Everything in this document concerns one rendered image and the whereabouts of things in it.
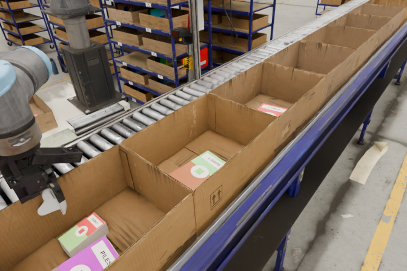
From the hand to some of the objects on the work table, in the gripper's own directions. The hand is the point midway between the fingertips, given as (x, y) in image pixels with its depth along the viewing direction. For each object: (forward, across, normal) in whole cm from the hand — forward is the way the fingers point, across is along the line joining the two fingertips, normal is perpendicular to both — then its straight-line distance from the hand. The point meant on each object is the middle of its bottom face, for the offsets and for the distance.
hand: (60, 202), depth 70 cm
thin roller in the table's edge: (+25, -73, +46) cm, 90 cm away
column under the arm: (+23, -86, +56) cm, 105 cm away
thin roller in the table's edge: (+25, -68, +46) cm, 86 cm away
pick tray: (+23, -95, +15) cm, 99 cm away
